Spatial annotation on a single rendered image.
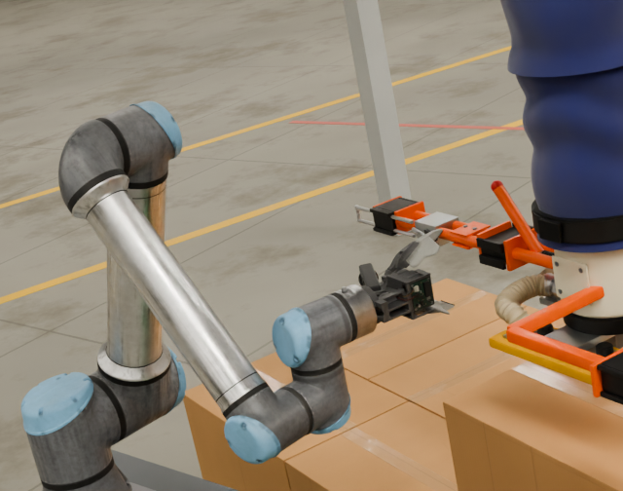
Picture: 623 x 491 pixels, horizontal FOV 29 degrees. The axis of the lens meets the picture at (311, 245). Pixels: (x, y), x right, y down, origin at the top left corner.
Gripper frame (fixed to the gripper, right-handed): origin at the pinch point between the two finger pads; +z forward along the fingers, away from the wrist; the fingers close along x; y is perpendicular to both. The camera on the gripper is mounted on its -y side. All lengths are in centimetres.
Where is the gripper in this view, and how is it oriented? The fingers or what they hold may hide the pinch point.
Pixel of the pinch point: (446, 266)
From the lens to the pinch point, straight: 224.1
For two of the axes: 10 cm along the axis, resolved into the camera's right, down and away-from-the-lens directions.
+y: 5.3, 1.9, -8.2
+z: 8.3, -3.2, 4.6
